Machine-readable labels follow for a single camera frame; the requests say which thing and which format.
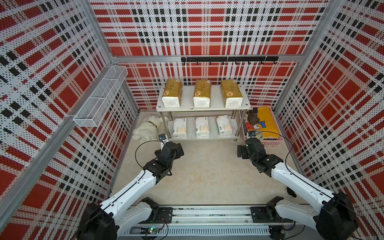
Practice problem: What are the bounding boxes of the white tissue pack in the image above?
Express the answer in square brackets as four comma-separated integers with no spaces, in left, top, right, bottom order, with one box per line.
[216,115,233,136]
[195,117,210,138]
[173,118,188,138]

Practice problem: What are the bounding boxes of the gold tissue pack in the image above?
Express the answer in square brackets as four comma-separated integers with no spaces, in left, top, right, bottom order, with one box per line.
[220,80,243,108]
[193,80,212,108]
[162,79,183,108]

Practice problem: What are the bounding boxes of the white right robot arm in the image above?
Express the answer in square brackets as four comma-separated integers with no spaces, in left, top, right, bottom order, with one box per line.
[237,138,359,240]

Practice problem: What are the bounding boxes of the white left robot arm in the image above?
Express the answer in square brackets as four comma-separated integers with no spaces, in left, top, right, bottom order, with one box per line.
[74,141,184,240]

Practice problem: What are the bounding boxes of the white two-tier shelf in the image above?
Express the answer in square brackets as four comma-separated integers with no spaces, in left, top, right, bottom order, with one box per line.
[156,85,251,142]

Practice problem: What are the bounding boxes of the yellow printed cloth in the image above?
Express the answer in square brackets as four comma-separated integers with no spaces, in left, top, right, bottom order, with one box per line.
[245,106,280,141]

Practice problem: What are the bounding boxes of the brown plush toy in basket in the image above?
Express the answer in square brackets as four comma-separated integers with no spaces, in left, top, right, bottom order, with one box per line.
[246,108,260,126]

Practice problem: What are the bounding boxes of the white plush toy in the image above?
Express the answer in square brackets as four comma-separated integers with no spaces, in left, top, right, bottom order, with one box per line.
[132,115,169,143]

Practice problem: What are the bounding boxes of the green circuit board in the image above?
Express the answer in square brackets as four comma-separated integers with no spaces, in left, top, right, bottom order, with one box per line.
[140,227,160,235]

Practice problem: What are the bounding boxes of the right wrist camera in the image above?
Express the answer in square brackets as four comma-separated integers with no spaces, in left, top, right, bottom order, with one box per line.
[247,130,256,138]

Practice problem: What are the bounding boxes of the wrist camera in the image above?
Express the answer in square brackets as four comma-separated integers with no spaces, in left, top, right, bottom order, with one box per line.
[158,134,169,150]
[247,130,256,138]

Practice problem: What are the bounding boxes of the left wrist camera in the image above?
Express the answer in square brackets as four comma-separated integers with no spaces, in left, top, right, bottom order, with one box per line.
[158,134,169,150]

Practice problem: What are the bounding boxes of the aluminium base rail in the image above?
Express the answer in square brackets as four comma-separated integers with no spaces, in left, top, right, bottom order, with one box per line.
[117,205,305,240]

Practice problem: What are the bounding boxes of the white wire mesh basket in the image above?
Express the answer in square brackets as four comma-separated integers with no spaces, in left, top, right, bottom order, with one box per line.
[74,66,128,128]

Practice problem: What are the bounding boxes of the black wall hook rail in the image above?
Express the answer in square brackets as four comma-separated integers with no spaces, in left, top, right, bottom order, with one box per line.
[181,56,279,64]

